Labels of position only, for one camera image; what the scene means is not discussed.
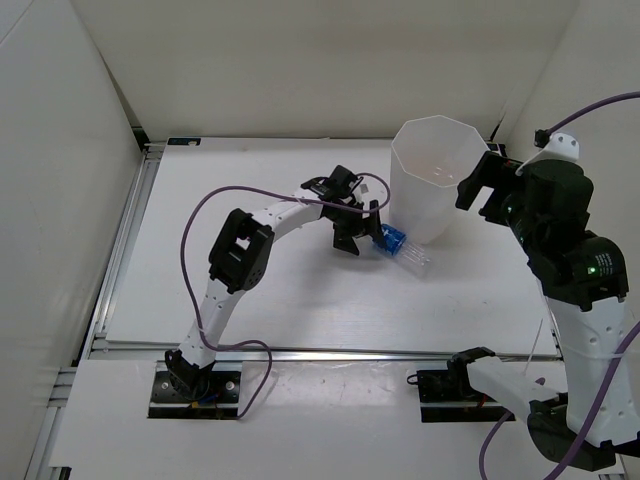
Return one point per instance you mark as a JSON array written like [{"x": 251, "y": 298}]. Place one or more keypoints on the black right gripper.
[{"x": 495, "y": 172}]

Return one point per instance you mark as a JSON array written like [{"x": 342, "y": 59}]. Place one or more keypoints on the white octagonal bin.
[{"x": 429, "y": 158}]

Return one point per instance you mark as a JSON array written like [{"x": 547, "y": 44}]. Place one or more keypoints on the clear bottle blue label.
[{"x": 396, "y": 246}]

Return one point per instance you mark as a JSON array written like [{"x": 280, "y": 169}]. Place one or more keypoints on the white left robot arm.
[{"x": 240, "y": 254}]

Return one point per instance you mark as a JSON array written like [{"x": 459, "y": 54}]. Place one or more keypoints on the aluminium front table rail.
[{"x": 105, "y": 350}]

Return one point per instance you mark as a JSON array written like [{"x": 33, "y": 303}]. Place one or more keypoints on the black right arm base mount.
[{"x": 446, "y": 396}]

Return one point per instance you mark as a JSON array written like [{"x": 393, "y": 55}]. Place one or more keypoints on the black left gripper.
[{"x": 342, "y": 237}]

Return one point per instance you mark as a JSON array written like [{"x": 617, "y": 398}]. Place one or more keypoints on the blue corner label left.
[{"x": 184, "y": 141}]

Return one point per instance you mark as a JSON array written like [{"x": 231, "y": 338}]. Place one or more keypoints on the aluminium table rail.
[
  {"x": 122, "y": 249},
  {"x": 105, "y": 350}
]

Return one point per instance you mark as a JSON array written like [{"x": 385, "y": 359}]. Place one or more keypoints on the aluminium left table rail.
[{"x": 122, "y": 249}]

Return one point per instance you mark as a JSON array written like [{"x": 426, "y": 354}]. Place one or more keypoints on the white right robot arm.
[{"x": 584, "y": 283}]

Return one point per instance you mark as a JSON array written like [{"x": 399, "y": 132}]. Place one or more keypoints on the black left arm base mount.
[{"x": 217, "y": 398}]

